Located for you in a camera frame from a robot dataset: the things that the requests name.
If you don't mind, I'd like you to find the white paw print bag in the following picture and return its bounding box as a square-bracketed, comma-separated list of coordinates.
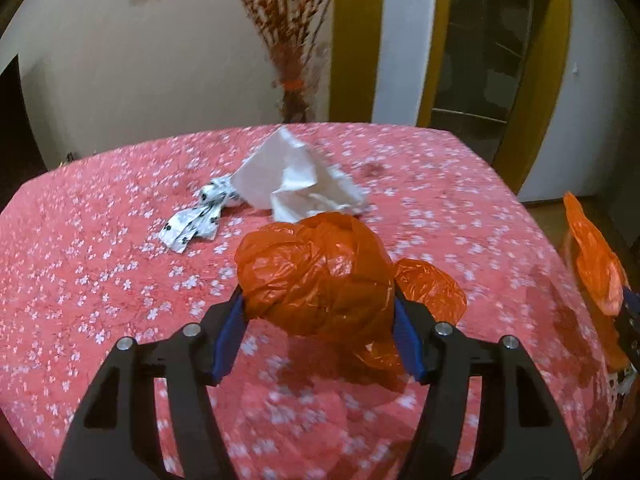
[157, 174, 244, 254]

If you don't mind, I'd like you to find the white paper bag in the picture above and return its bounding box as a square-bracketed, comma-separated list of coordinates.
[231, 126, 367, 223]

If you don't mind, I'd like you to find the orange lined waste basket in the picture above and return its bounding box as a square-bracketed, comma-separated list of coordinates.
[561, 192, 629, 373]

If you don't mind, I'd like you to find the red floral tablecloth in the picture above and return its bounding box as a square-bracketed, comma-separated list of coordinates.
[1, 124, 614, 479]

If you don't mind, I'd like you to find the glass sliding door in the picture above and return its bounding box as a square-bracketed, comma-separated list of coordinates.
[431, 0, 533, 162]

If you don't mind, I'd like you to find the red berry branch vase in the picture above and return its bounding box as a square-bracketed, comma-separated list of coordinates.
[239, 0, 333, 124]

